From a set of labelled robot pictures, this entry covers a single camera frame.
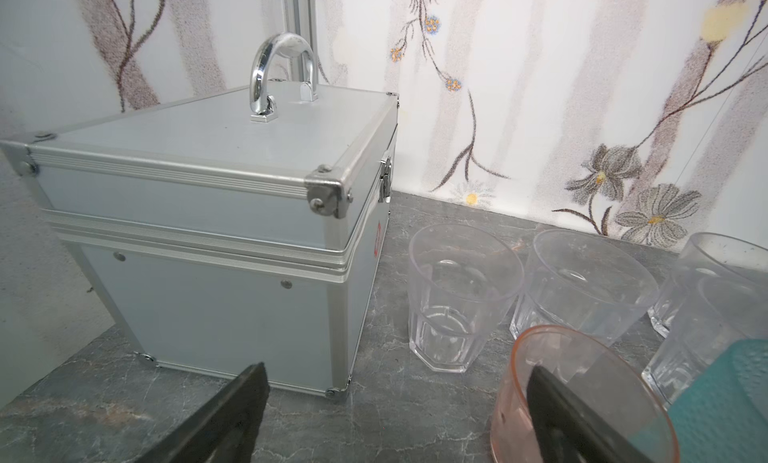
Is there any pink plastic cup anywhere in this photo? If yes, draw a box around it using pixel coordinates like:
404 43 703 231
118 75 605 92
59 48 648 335
490 325 680 462

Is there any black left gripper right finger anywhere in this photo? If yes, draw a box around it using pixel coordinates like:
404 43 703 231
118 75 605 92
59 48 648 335
526 365 649 462

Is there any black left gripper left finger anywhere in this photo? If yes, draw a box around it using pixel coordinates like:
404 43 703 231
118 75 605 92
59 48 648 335
138 363 270 462

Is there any teal dotted plastic cup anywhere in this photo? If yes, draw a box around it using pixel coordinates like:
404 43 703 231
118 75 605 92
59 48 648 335
667 339 767 462

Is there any clear faceted cup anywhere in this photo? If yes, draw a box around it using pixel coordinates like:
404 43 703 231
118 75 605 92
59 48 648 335
647 232 767 338
407 223 524 373
510 229 659 346
641 276 767 408

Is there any clear faceted cup back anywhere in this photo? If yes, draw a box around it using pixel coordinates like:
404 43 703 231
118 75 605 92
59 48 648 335
647 232 767 338

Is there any clear faceted cup far left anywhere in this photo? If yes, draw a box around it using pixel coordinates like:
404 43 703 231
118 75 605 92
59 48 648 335
407 223 524 373

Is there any silver aluminium case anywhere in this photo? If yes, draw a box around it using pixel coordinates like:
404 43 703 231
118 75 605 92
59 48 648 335
1 33 400 398

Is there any clear faceted cup centre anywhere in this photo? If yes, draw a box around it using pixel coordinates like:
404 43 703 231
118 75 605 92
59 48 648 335
641 276 767 408

